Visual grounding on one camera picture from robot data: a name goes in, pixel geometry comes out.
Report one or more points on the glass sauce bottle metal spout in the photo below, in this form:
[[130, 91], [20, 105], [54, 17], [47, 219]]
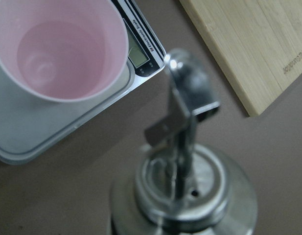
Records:
[[182, 187]]

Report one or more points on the pink plastic cup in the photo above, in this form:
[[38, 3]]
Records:
[[62, 50]]

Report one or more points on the silver kitchen scale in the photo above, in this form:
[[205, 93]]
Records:
[[30, 125]]

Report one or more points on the wooden cutting board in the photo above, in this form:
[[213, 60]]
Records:
[[256, 43]]

